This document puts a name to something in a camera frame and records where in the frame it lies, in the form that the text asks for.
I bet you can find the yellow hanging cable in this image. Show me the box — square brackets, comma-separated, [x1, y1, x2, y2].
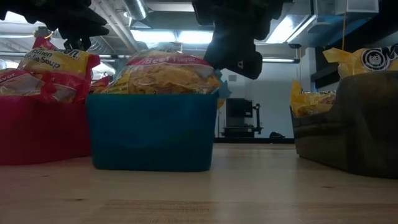
[341, 11, 347, 50]

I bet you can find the blue plastic bin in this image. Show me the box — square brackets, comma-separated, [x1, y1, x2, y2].
[86, 92, 219, 173]

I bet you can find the yellow Maruchan chicken ramen pack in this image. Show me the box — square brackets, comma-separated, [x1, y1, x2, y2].
[322, 45, 398, 79]
[290, 80, 337, 118]

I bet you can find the white strip light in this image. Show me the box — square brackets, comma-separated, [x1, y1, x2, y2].
[262, 57, 301, 64]

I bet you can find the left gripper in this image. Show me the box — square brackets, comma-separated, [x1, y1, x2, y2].
[37, 0, 110, 51]

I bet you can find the black device with yellow cable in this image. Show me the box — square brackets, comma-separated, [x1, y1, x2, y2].
[32, 26, 55, 40]

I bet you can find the black equipment stand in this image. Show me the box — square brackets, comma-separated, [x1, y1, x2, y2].
[221, 98, 285, 140]

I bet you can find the red plastic bin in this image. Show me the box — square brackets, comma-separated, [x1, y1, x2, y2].
[0, 95, 93, 166]

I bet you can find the bright ceiling light panel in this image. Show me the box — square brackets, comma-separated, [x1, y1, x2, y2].
[130, 29, 215, 45]

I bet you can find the silver ventilation duct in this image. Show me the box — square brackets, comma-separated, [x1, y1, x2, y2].
[90, 0, 150, 54]

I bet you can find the white ceiling box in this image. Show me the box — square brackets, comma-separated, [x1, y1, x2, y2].
[312, 0, 380, 35]

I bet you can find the grey translucent plastic bin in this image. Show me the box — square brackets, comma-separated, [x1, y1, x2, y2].
[290, 70, 398, 180]

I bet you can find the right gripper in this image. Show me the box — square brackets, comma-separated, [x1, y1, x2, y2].
[192, 0, 284, 80]

